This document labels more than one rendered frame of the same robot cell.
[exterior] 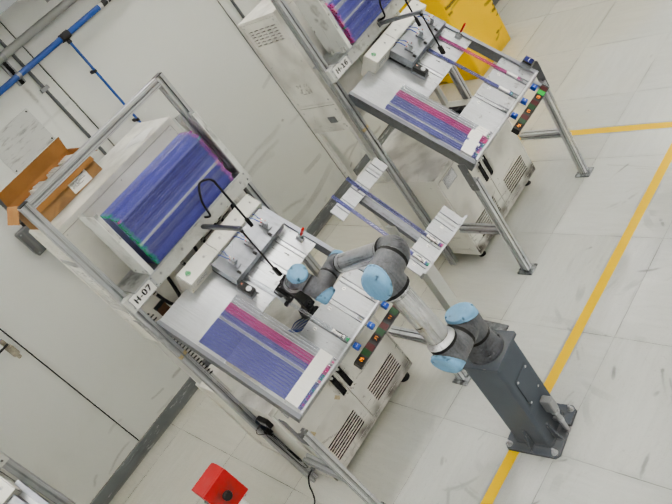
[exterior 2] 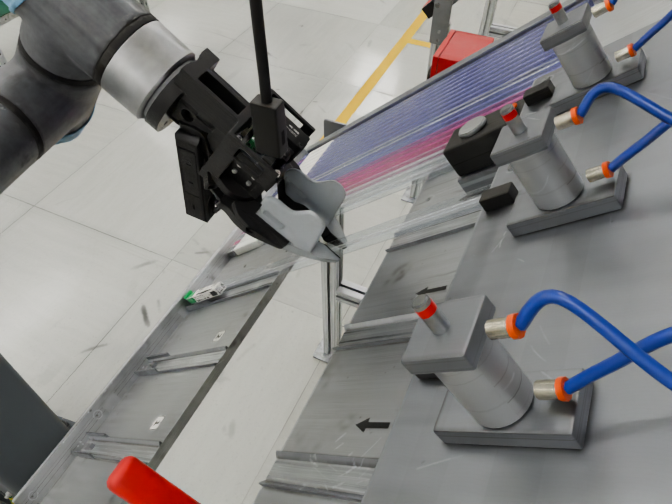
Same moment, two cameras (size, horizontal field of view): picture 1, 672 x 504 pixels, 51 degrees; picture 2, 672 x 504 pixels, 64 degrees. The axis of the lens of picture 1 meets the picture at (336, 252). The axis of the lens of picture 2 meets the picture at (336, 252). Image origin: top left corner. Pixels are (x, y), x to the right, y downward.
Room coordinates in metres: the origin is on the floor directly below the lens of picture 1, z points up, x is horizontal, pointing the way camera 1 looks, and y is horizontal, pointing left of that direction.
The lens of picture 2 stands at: (2.79, 0.08, 1.33)
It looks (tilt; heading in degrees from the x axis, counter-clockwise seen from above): 49 degrees down; 143
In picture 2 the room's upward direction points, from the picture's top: straight up
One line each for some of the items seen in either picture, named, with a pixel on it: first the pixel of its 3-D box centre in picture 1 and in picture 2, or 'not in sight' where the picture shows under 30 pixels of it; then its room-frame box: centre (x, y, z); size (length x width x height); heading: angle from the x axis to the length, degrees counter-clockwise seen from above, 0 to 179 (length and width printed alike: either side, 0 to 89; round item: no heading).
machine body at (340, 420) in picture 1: (308, 377); not in sight; (2.86, 0.50, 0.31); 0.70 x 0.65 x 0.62; 118
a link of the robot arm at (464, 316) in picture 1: (465, 322); not in sight; (1.98, -0.21, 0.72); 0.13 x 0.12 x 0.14; 125
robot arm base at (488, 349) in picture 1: (479, 340); not in sight; (1.98, -0.22, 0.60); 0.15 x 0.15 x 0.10
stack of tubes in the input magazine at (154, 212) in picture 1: (169, 196); not in sight; (2.78, 0.39, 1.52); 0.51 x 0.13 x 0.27; 118
